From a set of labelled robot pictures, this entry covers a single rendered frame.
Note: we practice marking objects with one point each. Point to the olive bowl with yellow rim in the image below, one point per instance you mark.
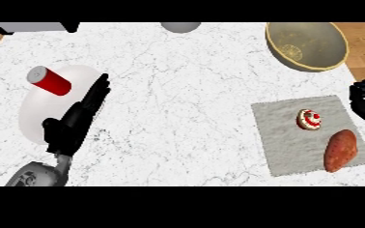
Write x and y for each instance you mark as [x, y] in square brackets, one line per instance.
[306, 46]

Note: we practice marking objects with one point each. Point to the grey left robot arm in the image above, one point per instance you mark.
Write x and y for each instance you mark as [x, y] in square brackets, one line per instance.
[37, 174]

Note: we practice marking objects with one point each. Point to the red can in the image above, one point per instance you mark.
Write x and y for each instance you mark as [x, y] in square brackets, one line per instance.
[50, 81]

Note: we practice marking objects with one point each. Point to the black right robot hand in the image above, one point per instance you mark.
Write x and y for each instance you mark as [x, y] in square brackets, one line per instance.
[358, 99]

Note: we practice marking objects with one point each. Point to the orange sweet potato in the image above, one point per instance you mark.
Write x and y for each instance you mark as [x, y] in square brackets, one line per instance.
[340, 150]

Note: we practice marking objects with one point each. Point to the grey placemat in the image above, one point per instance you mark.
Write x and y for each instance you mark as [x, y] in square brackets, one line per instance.
[294, 141]

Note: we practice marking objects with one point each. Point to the grey round object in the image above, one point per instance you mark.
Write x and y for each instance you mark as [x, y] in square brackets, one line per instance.
[181, 27]

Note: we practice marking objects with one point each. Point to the brown wooden board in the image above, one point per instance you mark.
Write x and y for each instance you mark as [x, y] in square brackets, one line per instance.
[355, 45]

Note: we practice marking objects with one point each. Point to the grey appliance with black part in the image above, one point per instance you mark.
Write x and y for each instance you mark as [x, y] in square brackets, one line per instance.
[33, 27]

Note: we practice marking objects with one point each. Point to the white plate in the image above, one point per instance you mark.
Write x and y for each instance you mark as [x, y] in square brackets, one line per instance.
[45, 109]

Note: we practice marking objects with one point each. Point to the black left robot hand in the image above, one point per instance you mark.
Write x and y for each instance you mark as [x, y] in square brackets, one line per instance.
[76, 119]

